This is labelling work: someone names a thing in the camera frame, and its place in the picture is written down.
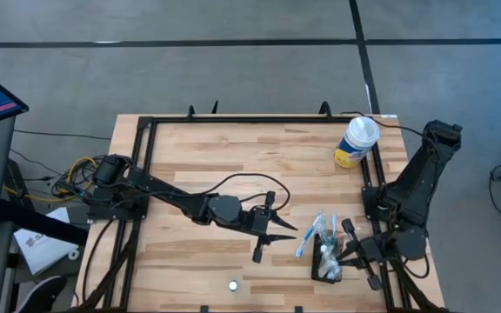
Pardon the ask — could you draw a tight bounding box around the black cable under table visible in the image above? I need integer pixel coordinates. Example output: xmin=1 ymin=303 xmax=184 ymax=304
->
xmin=80 ymin=218 xmax=119 ymax=310

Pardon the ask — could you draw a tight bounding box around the black metal bar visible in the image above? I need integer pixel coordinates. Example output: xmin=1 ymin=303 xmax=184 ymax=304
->
xmin=0 ymin=198 xmax=90 ymax=246

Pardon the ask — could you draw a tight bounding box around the black organizer caddy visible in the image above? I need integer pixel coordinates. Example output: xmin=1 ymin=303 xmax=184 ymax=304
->
xmin=311 ymin=232 xmax=345 ymax=285

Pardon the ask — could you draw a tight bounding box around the blue yellow wipes canister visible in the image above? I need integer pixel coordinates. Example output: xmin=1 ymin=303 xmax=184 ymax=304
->
xmin=333 ymin=116 xmax=382 ymax=170

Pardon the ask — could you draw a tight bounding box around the person's shoe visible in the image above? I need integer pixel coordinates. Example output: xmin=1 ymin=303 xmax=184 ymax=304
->
xmin=12 ymin=274 xmax=69 ymax=313

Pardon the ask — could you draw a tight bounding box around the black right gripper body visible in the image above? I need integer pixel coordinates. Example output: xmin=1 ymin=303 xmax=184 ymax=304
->
xmin=340 ymin=217 xmax=391 ymax=292

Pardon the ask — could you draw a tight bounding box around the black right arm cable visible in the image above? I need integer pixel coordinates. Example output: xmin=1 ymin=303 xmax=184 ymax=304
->
xmin=339 ymin=110 xmax=430 ymax=141

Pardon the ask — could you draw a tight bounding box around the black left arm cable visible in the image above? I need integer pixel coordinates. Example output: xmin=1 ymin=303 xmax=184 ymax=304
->
xmin=197 ymin=172 xmax=292 ymax=214

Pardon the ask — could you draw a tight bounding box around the black metal table frame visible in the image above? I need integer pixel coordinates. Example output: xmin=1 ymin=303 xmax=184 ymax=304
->
xmin=70 ymin=113 xmax=450 ymax=313

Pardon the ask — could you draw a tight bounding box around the thin black floor cable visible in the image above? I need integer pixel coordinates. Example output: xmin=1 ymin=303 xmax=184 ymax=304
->
xmin=13 ymin=128 xmax=113 ymax=142

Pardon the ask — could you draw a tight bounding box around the yellow cable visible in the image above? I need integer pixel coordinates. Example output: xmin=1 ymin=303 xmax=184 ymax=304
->
xmin=3 ymin=155 xmax=100 ymax=203

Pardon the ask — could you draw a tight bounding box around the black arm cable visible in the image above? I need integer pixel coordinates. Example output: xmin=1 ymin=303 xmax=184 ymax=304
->
xmin=197 ymin=172 xmax=292 ymax=214
xmin=339 ymin=110 xmax=430 ymax=141

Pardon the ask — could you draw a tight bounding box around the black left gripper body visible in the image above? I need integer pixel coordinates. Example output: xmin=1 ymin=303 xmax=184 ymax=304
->
xmin=240 ymin=190 xmax=277 ymax=265

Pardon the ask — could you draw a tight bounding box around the white box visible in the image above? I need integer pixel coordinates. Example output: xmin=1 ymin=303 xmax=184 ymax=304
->
xmin=12 ymin=206 xmax=80 ymax=276

